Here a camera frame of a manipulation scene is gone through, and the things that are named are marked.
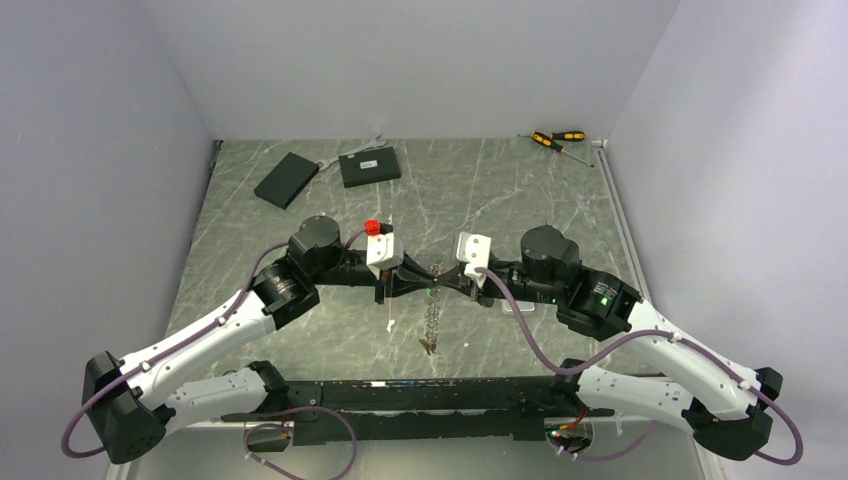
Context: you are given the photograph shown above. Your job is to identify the large metal keyring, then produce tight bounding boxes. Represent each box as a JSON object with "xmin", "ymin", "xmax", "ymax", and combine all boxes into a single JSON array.
[{"xmin": 419, "ymin": 283, "xmax": 441, "ymax": 356}]

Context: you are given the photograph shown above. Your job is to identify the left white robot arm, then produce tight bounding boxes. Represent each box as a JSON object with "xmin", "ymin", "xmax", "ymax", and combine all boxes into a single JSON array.
[{"xmin": 73, "ymin": 216, "xmax": 437, "ymax": 464}]

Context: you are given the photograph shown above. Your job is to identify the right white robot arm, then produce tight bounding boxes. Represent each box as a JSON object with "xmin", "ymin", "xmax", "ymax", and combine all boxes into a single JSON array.
[{"xmin": 436, "ymin": 225, "xmax": 783, "ymax": 461}]

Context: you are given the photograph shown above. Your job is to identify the white smartphone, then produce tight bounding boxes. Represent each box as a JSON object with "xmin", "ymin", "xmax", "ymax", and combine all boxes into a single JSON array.
[{"xmin": 501, "ymin": 300, "xmax": 536, "ymax": 314}]

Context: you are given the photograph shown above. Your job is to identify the black flat box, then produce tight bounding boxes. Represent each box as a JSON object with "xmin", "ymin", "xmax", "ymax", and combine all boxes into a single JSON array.
[{"xmin": 253, "ymin": 153, "xmax": 320, "ymax": 210}]

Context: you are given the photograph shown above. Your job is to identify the silver wrench at back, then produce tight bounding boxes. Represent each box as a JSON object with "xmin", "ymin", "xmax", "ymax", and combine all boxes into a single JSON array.
[{"xmin": 316, "ymin": 135, "xmax": 387, "ymax": 171}]

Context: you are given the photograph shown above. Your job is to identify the black box with label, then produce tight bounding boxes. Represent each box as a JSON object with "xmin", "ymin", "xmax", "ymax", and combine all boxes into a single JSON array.
[{"xmin": 338, "ymin": 147, "xmax": 402, "ymax": 189}]

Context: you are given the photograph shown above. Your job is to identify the yellow black screwdriver front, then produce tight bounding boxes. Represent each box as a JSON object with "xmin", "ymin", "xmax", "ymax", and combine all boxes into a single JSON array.
[{"xmin": 532, "ymin": 139, "xmax": 593, "ymax": 168}]

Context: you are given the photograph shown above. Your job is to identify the yellow black screwdriver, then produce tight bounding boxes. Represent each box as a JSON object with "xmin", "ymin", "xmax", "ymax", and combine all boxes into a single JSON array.
[
  {"xmin": 532, "ymin": 139, "xmax": 593, "ymax": 168},
  {"xmin": 520, "ymin": 131, "xmax": 586, "ymax": 143}
]

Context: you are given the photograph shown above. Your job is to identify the yellow black screwdriver rear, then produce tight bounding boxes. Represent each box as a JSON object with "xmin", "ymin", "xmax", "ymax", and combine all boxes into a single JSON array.
[{"xmin": 520, "ymin": 131, "xmax": 586, "ymax": 143}]

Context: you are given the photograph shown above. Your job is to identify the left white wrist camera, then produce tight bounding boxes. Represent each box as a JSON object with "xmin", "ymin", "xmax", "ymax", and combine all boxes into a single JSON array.
[{"xmin": 364, "ymin": 219, "xmax": 405, "ymax": 276}]

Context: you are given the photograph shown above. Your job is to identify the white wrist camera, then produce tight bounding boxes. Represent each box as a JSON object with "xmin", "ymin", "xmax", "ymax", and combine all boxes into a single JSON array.
[
  {"xmin": 364, "ymin": 219, "xmax": 405, "ymax": 276},
  {"xmin": 454, "ymin": 232, "xmax": 492, "ymax": 286}
]

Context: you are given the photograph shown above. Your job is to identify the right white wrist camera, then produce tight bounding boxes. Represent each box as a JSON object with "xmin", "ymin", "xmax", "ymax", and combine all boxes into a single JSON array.
[{"xmin": 454, "ymin": 232, "xmax": 492, "ymax": 286}]

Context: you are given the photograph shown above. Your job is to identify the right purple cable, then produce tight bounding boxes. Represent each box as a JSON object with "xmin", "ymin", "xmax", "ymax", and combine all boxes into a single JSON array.
[{"xmin": 474, "ymin": 266, "xmax": 806, "ymax": 466}]

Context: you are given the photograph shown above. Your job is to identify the purple cable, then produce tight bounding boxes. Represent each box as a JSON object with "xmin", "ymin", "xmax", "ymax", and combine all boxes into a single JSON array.
[
  {"xmin": 474, "ymin": 266, "xmax": 806, "ymax": 466},
  {"xmin": 60, "ymin": 226, "xmax": 370, "ymax": 480}
]

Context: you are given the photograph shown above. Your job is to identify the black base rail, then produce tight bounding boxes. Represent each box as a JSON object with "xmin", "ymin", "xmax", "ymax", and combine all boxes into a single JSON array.
[{"xmin": 219, "ymin": 374, "xmax": 598, "ymax": 446}]

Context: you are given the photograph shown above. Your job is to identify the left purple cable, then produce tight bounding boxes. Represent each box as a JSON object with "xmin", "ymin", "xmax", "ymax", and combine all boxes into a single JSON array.
[{"xmin": 60, "ymin": 226, "xmax": 370, "ymax": 480}]

